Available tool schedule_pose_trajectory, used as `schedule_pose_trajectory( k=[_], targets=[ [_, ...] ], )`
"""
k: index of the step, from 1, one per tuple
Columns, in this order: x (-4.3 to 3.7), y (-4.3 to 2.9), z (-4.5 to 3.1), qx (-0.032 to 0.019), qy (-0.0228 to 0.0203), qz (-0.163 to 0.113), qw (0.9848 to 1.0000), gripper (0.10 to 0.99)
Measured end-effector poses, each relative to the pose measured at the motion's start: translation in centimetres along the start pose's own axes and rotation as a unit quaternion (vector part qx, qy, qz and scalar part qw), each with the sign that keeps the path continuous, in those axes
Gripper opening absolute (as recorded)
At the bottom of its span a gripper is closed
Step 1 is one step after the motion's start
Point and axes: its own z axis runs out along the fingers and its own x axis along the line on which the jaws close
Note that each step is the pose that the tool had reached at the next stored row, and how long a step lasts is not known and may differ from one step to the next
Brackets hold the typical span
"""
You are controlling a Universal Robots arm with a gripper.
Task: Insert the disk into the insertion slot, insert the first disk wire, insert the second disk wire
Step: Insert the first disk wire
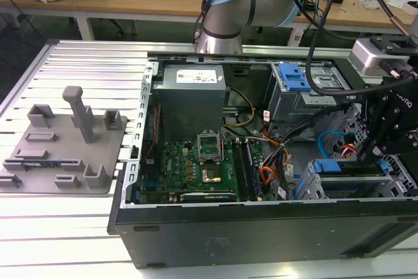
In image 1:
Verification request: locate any black looping camera cable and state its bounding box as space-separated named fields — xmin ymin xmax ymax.
xmin=308 ymin=0 xmax=393 ymax=97

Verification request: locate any yellow and black power wire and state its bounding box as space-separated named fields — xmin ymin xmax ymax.
xmin=221 ymin=87 xmax=256 ymax=129

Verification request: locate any hard disk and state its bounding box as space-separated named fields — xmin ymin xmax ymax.
xmin=312 ymin=158 xmax=393 ymax=182

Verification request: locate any grey power supply unit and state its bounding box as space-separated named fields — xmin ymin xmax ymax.
xmin=152 ymin=65 xmax=228 ymax=141

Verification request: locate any black graphics card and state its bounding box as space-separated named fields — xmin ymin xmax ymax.
xmin=169 ymin=190 xmax=238 ymax=205

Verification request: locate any blue plastic drive latch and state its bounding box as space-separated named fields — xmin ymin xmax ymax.
xmin=278 ymin=62 xmax=315 ymax=93

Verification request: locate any blue disk wire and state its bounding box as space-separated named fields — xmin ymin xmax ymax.
xmin=317 ymin=130 xmax=347 ymax=162

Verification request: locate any RAM stick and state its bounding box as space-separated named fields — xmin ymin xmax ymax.
xmin=3 ymin=159 xmax=82 ymax=167

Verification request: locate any metal disk bay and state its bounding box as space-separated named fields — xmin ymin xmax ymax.
xmin=292 ymin=157 xmax=418 ymax=202

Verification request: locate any thin red wire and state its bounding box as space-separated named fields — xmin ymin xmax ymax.
xmin=146 ymin=104 xmax=163 ymax=162

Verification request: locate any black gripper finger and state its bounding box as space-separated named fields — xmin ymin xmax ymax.
xmin=375 ymin=127 xmax=418 ymax=158
xmin=355 ymin=86 xmax=393 ymax=165

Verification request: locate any long wooden desk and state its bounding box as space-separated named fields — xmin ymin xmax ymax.
xmin=290 ymin=0 xmax=418 ymax=46

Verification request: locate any metal socket cover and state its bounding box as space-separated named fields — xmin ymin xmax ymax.
xmin=197 ymin=130 xmax=223 ymax=164

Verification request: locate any black RAM slot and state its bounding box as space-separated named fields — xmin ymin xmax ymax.
xmin=232 ymin=141 xmax=251 ymax=201
xmin=244 ymin=142 xmax=263 ymax=201

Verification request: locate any metal optical drive cage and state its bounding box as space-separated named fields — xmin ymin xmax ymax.
xmin=266 ymin=61 xmax=357 ymax=123

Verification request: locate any grey plastic parts rack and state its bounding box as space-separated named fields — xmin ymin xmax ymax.
xmin=0 ymin=85 xmax=129 ymax=195

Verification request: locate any black wire bundle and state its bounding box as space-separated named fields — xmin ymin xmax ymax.
xmin=261 ymin=102 xmax=357 ymax=201

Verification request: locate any orange wire bundle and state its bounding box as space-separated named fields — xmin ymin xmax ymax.
xmin=260 ymin=166 xmax=279 ymax=192

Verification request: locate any green motherboard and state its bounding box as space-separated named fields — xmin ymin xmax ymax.
xmin=140 ymin=138 xmax=265 ymax=203

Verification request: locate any CPU socket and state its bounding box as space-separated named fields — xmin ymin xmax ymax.
xmin=201 ymin=166 xmax=223 ymax=184

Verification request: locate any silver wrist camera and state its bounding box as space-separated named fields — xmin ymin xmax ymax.
xmin=349 ymin=35 xmax=418 ymax=76

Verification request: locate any red disk wire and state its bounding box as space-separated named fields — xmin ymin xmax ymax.
xmin=339 ymin=143 xmax=361 ymax=158

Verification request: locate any black open PC case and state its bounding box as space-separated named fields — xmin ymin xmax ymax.
xmin=107 ymin=50 xmax=418 ymax=270

